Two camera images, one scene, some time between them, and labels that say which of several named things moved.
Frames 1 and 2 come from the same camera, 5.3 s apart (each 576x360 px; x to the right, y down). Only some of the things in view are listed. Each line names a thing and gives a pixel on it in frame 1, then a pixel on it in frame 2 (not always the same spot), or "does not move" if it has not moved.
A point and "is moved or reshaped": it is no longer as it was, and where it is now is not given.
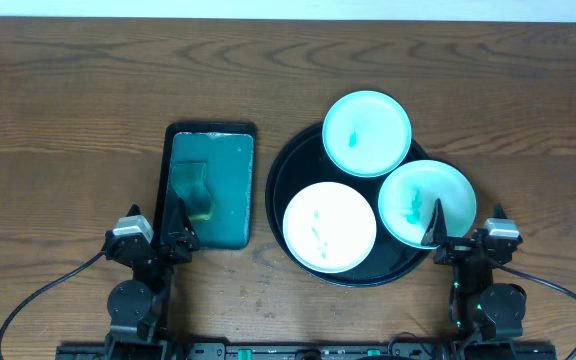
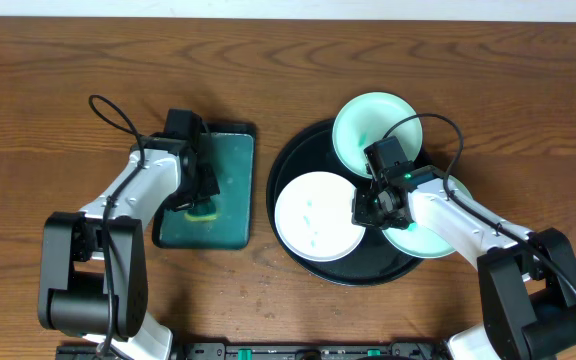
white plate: (329, 227) is moved or reshaped
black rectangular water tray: (210, 168) does not move
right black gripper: (435, 232) to (361, 216)
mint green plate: (367, 133) is moved or reshaped
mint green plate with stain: (409, 197) is moved or reshaped
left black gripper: (157, 250) to (204, 185)
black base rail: (307, 351) does not move
